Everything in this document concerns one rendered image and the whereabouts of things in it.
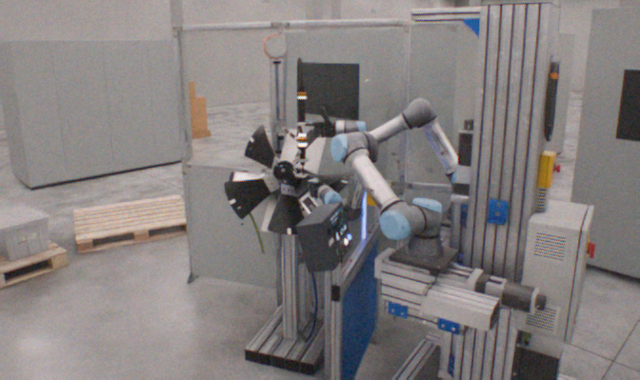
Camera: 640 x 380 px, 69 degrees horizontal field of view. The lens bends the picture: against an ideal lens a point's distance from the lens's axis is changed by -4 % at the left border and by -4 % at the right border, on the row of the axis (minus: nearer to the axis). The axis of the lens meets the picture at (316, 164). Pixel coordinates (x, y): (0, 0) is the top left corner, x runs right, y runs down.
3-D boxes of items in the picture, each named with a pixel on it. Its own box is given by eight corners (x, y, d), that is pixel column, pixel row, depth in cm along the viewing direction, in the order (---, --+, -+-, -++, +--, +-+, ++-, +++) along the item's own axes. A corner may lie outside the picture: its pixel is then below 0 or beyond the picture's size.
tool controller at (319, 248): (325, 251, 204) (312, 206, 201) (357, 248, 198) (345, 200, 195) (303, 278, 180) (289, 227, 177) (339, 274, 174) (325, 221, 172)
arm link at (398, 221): (431, 221, 183) (360, 125, 211) (404, 230, 175) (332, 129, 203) (417, 239, 191) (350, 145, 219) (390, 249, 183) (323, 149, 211)
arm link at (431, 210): (447, 231, 193) (449, 200, 190) (424, 239, 186) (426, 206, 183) (425, 223, 203) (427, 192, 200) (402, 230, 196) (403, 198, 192)
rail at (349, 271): (375, 230, 293) (376, 217, 291) (382, 230, 292) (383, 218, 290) (330, 301, 210) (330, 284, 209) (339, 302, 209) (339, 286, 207)
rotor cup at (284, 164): (277, 170, 276) (270, 160, 265) (301, 166, 273) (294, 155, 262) (278, 193, 269) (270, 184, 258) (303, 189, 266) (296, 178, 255)
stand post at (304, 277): (299, 326, 329) (296, 165, 302) (311, 329, 326) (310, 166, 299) (296, 330, 325) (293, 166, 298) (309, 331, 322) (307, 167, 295)
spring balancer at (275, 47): (262, 59, 317) (264, 59, 310) (262, 34, 313) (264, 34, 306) (286, 58, 321) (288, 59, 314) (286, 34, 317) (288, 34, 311)
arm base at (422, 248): (448, 250, 199) (450, 229, 197) (435, 264, 187) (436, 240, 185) (414, 243, 207) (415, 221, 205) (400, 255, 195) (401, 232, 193)
